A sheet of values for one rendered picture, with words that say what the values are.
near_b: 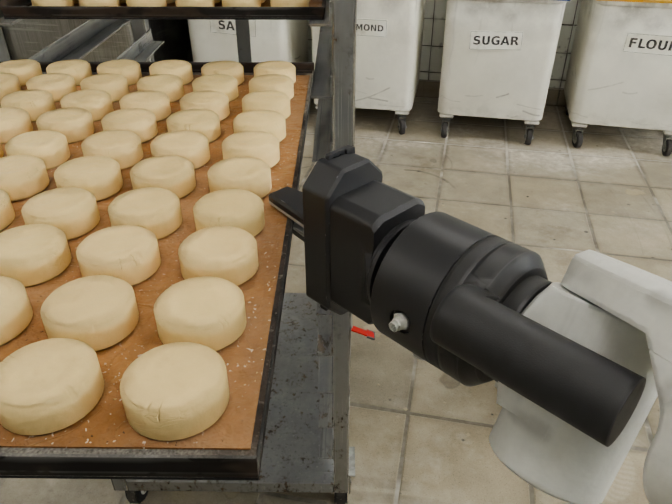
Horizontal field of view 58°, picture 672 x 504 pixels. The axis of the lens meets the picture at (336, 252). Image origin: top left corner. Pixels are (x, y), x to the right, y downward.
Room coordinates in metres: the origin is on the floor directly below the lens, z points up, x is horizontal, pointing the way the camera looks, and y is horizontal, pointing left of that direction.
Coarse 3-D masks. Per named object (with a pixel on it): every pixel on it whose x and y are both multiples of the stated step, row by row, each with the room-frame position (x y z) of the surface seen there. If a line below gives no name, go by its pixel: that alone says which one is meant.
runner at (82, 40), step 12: (84, 24) 1.05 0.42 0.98; (96, 24) 1.10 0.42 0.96; (108, 24) 1.16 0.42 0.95; (120, 24) 1.17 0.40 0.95; (72, 36) 1.00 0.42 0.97; (84, 36) 1.04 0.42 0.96; (96, 36) 1.08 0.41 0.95; (108, 36) 1.08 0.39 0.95; (48, 48) 0.91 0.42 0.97; (60, 48) 0.94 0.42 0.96; (72, 48) 0.99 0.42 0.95; (84, 48) 1.00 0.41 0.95; (36, 60) 0.86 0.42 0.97; (48, 60) 0.90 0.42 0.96; (60, 60) 0.93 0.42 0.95
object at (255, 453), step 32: (96, 64) 0.77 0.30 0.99; (192, 64) 0.77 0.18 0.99; (288, 224) 0.39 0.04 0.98; (288, 256) 0.34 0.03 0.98; (256, 416) 0.20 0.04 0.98; (0, 448) 0.18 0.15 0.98; (32, 448) 0.18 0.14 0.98; (64, 448) 0.18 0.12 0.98; (96, 448) 0.18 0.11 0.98; (256, 448) 0.18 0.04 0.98
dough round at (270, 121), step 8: (248, 112) 0.57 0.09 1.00; (256, 112) 0.57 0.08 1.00; (264, 112) 0.57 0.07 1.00; (272, 112) 0.57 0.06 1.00; (240, 120) 0.54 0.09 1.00; (248, 120) 0.54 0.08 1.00; (256, 120) 0.54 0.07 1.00; (264, 120) 0.54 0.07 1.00; (272, 120) 0.54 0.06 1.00; (280, 120) 0.54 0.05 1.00; (240, 128) 0.53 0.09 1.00; (248, 128) 0.53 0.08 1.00; (256, 128) 0.53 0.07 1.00; (264, 128) 0.53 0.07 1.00; (272, 128) 0.53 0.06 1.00; (280, 128) 0.54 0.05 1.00; (280, 136) 0.54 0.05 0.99
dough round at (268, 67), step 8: (256, 64) 0.73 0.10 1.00; (264, 64) 0.73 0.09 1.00; (272, 64) 0.73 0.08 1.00; (280, 64) 0.73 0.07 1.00; (288, 64) 0.73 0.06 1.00; (256, 72) 0.71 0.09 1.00; (264, 72) 0.70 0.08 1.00; (272, 72) 0.70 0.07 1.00; (280, 72) 0.70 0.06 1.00; (288, 72) 0.71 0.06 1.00
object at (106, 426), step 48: (240, 96) 0.67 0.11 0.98; (144, 144) 0.53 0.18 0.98; (288, 144) 0.53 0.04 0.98; (192, 192) 0.44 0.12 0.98; (48, 288) 0.31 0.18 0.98; (144, 288) 0.31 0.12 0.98; (240, 288) 0.31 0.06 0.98; (144, 336) 0.26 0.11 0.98; (240, 336) 0.26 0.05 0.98; (240, 384) 0.22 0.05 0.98; (0, 432) 0.19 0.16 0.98; (96, 432) 0.19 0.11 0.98; (240, 432) 0.19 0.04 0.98
